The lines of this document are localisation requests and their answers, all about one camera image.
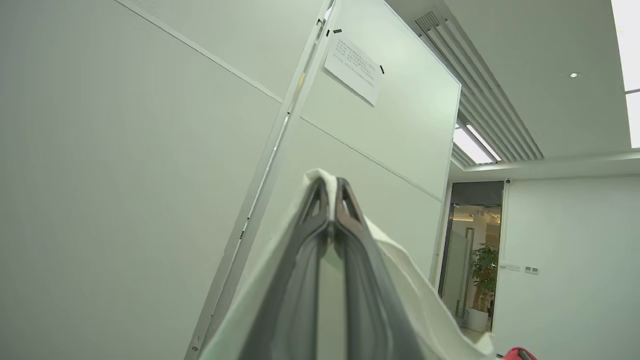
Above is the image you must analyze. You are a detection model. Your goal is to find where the green potted plant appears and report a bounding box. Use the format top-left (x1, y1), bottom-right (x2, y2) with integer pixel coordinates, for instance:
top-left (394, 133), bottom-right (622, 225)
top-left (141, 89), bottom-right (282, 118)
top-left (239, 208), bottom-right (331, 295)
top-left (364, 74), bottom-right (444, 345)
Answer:
top-left (470, 242), bottom-right (500, 314)

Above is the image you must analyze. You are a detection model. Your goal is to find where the white paper note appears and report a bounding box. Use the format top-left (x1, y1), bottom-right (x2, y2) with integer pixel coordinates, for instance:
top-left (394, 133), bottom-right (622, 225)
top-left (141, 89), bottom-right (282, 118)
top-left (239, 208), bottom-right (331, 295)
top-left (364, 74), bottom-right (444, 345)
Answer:
top-left (324, 34), bottom-right (385, 107)

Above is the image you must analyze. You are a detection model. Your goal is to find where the large bright ceiling light panel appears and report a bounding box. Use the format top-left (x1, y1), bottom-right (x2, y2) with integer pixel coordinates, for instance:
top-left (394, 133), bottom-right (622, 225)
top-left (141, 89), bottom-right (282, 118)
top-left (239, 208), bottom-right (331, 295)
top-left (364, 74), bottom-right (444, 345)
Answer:
top-left (610, 0), bottom-right (640, 149)

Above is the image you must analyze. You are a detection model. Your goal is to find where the red garment with white stripes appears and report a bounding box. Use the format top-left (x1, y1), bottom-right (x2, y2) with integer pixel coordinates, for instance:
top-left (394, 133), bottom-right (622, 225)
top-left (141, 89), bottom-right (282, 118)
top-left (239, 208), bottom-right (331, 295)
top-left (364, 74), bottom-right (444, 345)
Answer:
top-left (502, 347), bottom-right (539, 360)

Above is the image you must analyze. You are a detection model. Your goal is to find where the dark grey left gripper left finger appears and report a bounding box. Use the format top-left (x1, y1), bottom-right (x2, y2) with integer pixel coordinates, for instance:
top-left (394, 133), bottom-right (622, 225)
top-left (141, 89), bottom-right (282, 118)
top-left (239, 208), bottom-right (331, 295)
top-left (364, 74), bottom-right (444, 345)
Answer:
top-left (237, 177), bottom-right (333, 360)

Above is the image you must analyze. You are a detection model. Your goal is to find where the rectangular ceiling light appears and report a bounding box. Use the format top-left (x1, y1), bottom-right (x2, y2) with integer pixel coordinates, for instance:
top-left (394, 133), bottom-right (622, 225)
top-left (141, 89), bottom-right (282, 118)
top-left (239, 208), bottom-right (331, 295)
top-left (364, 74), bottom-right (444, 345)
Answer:
top-left (452, 124), bottom-right (502, 165)

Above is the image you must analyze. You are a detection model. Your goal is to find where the metal partition post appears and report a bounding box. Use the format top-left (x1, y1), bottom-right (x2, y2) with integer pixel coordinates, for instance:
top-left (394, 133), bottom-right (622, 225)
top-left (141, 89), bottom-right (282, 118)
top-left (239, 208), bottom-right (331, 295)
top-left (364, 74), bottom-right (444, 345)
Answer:
top-left (184, 0), bottom-right (342, 360)

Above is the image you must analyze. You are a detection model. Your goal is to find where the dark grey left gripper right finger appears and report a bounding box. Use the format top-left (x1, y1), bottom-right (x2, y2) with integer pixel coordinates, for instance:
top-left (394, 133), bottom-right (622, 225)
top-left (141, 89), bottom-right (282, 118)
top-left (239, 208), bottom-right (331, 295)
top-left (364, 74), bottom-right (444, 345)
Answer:
top-left (334, 177), bottom-right (426, 360)

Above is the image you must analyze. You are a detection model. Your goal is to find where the plain white partition panel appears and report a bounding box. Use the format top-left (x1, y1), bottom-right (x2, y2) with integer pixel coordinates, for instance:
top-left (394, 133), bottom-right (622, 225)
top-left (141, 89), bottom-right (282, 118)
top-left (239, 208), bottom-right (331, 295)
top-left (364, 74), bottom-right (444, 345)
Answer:
top-left (0, 0), bottom-right (331, 360)

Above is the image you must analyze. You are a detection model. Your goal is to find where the glass doorway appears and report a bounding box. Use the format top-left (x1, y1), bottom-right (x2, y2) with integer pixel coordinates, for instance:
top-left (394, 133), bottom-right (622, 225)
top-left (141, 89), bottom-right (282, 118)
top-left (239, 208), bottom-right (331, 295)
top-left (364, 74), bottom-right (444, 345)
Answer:
top-left (438, 180), bottom-right (505, 334)

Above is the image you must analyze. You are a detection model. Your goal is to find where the slatted ceiling air vent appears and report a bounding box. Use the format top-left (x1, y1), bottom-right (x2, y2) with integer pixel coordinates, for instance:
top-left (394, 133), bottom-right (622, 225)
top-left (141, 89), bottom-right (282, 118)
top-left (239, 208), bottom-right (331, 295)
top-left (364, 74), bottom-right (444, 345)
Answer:
top-left (415, 10), bottom-right (545, 169)

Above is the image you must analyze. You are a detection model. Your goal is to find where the white plant pot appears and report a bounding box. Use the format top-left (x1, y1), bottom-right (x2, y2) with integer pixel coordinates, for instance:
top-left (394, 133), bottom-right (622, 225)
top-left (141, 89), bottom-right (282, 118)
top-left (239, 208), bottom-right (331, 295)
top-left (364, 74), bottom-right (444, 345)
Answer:
top-left (465, 307), bottom-right (491, 334)

